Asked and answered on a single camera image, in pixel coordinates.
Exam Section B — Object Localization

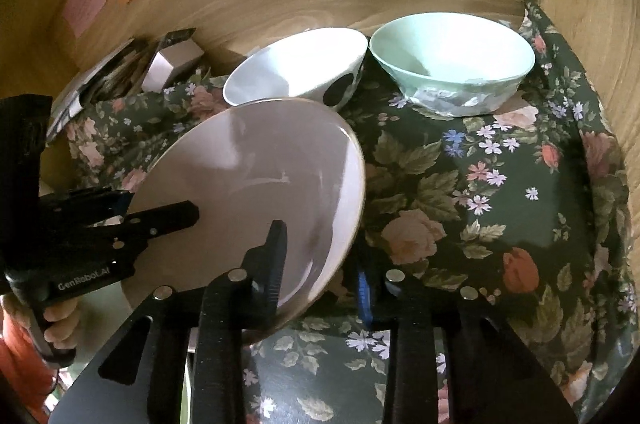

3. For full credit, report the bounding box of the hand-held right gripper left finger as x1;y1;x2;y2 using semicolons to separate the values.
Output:
47;219;291;424

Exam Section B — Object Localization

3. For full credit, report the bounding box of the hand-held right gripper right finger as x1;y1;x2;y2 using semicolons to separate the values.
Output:
355;266;581;424

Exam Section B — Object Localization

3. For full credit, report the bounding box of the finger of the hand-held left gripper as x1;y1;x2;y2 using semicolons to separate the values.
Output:
117;200;201;251
42;187;134;225

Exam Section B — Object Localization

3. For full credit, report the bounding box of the pink bowl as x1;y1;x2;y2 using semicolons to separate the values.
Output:
120;96;369;348

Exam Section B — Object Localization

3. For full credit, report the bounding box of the white bowl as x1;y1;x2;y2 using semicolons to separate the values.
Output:
222;27;369;114

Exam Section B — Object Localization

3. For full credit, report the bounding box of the mint green bowl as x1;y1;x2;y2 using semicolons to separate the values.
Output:
368;12;537;119

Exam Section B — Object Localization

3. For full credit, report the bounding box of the person's left hand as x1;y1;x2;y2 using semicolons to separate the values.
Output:
42;296;84;351

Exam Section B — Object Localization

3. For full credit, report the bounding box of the stack of white papers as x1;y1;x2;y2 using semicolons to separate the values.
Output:
46;36;151;141

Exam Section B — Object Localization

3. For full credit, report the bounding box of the stack of books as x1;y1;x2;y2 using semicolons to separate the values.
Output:
82;46;157;105

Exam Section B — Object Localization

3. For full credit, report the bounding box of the floral tablecloth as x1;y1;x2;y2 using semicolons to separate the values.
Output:
45;0;632;424

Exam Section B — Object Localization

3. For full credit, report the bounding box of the small pale pink box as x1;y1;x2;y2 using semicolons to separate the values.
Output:
142;28;204;93

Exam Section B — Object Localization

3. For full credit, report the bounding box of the pink sticky note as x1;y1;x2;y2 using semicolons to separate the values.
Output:
62;0;109;39

